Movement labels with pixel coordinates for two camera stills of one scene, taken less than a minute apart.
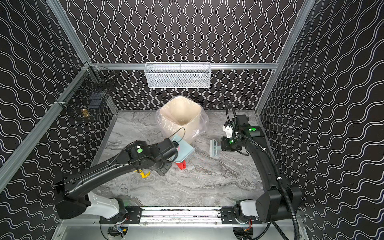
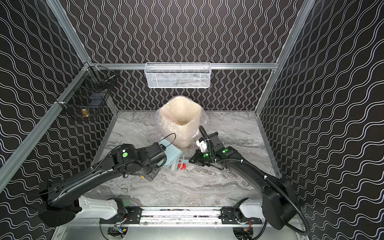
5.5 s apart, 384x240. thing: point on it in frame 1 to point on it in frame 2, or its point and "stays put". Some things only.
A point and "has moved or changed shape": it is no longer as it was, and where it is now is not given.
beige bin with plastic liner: (183, 117) stays put
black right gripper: (223, 144) to (201, 157)
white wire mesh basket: (177, 75) stays put
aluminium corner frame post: (66, 27) stays put
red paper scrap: (182, 165) stays put
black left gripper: (165, 168) to (162, 154)
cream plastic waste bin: (180, 116) stays put
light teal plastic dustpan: (184, 149) has moved or changed shape
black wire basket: (88, 92) stays put
